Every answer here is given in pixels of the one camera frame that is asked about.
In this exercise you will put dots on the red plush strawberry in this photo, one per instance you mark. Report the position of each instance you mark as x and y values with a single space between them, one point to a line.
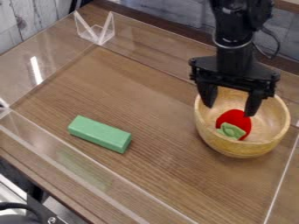
233 125

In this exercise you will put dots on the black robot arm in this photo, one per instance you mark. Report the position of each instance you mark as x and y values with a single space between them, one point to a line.
232 68

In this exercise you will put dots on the green rectangular block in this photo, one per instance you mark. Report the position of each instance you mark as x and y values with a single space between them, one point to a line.
100 134

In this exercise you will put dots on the black table clamp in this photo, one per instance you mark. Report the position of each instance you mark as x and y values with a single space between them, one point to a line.
41 213

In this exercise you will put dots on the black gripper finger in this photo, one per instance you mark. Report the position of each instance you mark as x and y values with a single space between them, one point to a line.
208 93
253 102

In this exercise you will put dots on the wooden bowl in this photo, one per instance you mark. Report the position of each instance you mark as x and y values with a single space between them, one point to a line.
269 124

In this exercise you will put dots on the clear acrylic corner bracket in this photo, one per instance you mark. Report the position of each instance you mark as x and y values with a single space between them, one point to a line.
96 34

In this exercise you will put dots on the clear acrylic tray wall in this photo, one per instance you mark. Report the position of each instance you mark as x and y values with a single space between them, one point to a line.
130 84

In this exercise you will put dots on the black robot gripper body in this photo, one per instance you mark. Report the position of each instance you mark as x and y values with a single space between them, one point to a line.
255 78

